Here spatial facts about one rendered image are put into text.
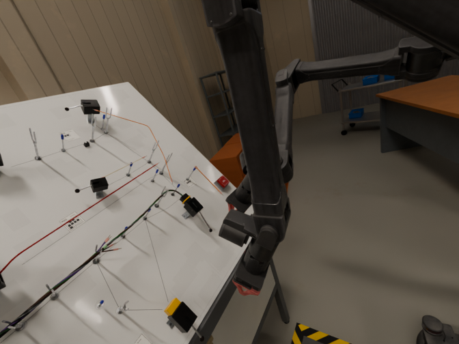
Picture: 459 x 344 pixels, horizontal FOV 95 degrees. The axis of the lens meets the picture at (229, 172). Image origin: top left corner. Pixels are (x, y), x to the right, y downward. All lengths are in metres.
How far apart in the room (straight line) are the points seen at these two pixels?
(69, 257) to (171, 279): 0.31
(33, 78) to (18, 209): 2.00
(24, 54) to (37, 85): 0.26
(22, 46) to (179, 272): 2.49
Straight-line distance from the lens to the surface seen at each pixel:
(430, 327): 1.46
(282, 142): 0.61
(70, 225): 0.83
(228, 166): 2.58
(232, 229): 0.47
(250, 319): 1.22
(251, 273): 0.54
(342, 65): 0.83
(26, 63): 2.79
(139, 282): 0.80
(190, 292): 0.83
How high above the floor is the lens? 1.53
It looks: 22 degrees down
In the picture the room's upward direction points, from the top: 18 degrees counter-clockwise
